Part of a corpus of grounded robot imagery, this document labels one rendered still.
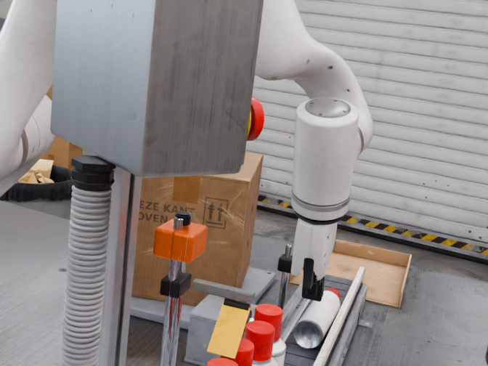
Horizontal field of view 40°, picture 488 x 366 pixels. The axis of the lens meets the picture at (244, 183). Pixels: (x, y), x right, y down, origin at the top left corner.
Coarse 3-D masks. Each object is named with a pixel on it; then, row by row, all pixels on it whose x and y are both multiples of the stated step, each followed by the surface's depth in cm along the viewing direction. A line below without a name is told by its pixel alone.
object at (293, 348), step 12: (324, 288) 145; (336, 288) 146; (348, 288) 146; (312, 300) 138; (348, 312) 134; (288, 336) 120; (288, 348) 116; (300, 348) 116; (288, 360) 111; (300, 360) 112; (312, 360) 112
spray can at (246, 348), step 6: (240, 342) 70; (246, 342) 70; (240, 348) 69; (246, 348) 69; (252, 348) 69; (240, 354) 68; (246, 354) 69; (252, 354) 69; (234, 360) 68; (240, 360) 68; (246, 360) 69; (252, 360) 70
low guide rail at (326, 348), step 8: (360, 272) 147; (360, 280) 144; (352, 288) 137; (352, 296) 133; (344, 304) 128; (344, 312) 125; (336, 320) 120; (336, 328) 117; (328, 336) 114; (336, 336) 117; (328, 344) 111; (320, 352) 108; (328, 352) 110; (320, 360) 105
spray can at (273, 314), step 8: (264, 304) 80; (256, 312) 79; (264, 312) 78; (272, 312) 78; (280, 312) 79; (256, 320) 79; (264, 320) 78; (272, 320) 78; (280, 320) 79; (280, 328) 79; (280, 344) 79; (272, 352) 78; (280, 352) 79; (280, 360) 79
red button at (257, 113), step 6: (252, 102) 56; (258, 102) 57; (252, 108) 56; (258, 108) 56; (252, 114) 56; (258, 114) 56; (252, 120) 56; (258, 120) 56; (252, 126) 56; (258, 126) 56; (252, 132) 57; (258, 132) 57; (252, 138) 57
